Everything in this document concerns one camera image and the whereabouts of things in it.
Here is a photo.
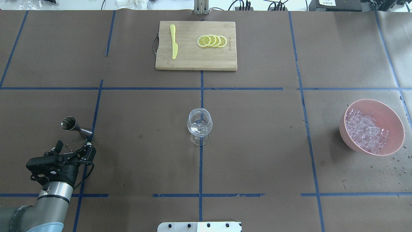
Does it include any steel jigger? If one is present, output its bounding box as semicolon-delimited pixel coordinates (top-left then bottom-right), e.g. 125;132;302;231
61;116;93;139

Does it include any pile of clear ice cubes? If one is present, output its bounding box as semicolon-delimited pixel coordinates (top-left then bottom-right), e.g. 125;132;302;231
345;109;389;154

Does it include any black box device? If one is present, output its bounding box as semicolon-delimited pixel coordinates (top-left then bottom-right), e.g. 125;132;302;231
308;0;362;12

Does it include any pink bowl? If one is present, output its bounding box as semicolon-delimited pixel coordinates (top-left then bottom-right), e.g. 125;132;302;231
339;99;406;157

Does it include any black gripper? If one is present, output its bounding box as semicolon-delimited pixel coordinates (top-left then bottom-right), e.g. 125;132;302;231
25;140;97;188

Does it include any white camera post with base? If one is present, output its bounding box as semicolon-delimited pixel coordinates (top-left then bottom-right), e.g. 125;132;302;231
157;221;242;232

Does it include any yellow plastic knife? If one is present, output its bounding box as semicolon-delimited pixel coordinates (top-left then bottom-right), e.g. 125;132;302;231
170;24;178;60

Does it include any bamboo cutting board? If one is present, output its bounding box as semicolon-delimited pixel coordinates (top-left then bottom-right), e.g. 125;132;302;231
155;21;238;72

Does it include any aluminium frame post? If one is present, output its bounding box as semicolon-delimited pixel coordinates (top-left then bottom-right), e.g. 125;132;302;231
194;0;210;15

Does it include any clear wine glass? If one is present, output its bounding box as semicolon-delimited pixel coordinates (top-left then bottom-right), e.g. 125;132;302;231
187;108;213;146

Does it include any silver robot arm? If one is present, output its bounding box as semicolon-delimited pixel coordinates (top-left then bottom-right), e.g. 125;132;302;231
0;141;97;232

